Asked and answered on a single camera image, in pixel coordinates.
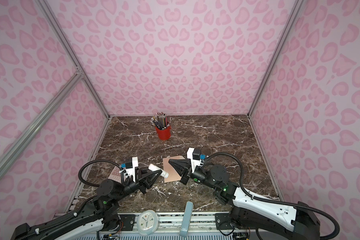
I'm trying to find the pink calculator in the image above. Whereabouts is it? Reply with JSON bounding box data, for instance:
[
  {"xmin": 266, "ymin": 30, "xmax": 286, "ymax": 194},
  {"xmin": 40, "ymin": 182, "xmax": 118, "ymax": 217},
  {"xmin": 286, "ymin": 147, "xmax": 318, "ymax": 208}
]
[{"xmin": 108, "ymin": 167, "xmax": 122, "ymax": 183}]

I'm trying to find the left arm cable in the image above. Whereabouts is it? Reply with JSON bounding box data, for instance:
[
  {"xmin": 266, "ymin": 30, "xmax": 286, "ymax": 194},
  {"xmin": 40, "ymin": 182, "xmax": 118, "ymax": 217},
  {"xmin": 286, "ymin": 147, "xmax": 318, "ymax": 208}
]
[{"xmin": 78, "ymin": 159, "xmax": 124, "ymax": 188}]

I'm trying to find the white alarm clock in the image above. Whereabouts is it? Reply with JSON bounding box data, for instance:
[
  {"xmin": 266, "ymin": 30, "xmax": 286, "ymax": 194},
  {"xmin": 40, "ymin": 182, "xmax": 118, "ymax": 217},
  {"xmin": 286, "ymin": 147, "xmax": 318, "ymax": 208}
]
[{"xmin": 137, "ymin": 210, "xmax": 159, "ymax": 236}]

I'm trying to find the aluminium frame rail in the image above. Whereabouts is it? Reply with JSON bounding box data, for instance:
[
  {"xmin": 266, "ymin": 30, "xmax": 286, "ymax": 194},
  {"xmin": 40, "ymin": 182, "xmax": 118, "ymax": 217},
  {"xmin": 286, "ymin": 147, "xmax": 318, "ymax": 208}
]
[{"xmin": 43, "ymin": 211, "xmax": 307, "ymax": 240}]

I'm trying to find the white glue stick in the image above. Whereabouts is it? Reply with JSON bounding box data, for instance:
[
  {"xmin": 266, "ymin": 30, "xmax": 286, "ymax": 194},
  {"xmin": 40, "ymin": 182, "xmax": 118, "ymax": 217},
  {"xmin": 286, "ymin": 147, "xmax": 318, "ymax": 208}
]
[{"xmin": 149, "ymin": 164, "xmax": 169, "ymax": 179}]

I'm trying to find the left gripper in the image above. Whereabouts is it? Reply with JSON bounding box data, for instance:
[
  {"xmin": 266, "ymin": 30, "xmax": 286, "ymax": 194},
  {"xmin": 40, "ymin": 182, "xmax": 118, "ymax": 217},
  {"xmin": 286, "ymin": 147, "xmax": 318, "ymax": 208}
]
[{"xmin": 115, "ymin": 165, "xmax": 161, "ymax": 204}]

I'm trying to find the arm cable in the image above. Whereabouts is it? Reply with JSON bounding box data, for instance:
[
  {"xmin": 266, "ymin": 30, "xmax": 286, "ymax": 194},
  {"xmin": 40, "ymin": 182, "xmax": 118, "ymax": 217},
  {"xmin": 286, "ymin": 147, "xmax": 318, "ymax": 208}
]
[
  {"xmin": 202, "ymin": 152, "xmax": 341, "ymax": 240},
  {"xmin": 78, "ymin": 159, "xmax": 124, "ymax": 188}
]

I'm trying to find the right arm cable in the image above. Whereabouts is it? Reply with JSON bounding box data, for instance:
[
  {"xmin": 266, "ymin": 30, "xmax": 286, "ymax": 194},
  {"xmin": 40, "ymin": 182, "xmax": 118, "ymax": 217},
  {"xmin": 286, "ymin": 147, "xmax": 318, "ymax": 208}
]
[{"xmin": 202, "ymin": 152, "xmax": 341, "ymax": 240}]

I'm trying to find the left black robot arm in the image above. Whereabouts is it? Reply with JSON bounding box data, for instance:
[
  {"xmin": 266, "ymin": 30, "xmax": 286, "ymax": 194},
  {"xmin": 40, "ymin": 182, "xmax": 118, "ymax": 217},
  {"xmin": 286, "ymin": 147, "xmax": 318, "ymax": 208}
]
[{"xmin": 11, "ymin": 167, "xmax": 162, "ymax": 240}]

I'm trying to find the red pencil cup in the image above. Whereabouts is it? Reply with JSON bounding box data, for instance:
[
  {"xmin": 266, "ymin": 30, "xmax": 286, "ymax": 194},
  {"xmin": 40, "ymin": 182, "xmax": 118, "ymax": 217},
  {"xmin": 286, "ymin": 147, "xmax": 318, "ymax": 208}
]
[{"xmin": 155, "ymin": 126, "xmax": 171, "ymax": 141}]

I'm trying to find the pink envelope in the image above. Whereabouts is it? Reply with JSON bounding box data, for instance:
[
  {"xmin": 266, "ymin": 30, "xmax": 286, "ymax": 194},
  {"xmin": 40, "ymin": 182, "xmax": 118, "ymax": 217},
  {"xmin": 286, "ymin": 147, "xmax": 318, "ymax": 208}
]
[{"xmin": 163, "ymin": 156, "xmax": 185, "ymax": 183}]

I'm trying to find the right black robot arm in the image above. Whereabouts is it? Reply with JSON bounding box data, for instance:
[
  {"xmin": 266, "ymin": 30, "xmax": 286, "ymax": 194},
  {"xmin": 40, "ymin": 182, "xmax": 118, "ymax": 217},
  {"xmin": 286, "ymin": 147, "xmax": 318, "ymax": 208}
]
[{"xmin": 169, "ymin": 159, "xmax": 340, "ymax": 240}]

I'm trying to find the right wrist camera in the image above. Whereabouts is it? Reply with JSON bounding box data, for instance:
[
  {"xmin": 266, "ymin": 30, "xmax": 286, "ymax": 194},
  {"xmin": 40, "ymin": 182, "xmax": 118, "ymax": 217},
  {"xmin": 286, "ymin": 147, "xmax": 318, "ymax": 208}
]
[{"xmin": 187, "ymin": 148, "xmax": 206, "ymax": 173}]

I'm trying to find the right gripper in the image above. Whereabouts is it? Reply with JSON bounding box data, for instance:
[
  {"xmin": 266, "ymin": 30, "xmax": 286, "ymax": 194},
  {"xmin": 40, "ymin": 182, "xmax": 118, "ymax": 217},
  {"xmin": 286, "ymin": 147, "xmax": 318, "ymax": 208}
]
[{"xmin": 169, "ymin": 159, "xmax": 219, "ymax": 190}]

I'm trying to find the coloured pencils bunch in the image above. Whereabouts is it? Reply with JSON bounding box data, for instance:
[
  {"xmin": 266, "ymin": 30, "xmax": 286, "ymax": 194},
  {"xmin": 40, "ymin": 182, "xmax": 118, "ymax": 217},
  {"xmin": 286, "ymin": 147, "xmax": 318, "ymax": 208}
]
[{"xmin": 151, "ymin": 112, "xmax": 170, "ymax": 130}]

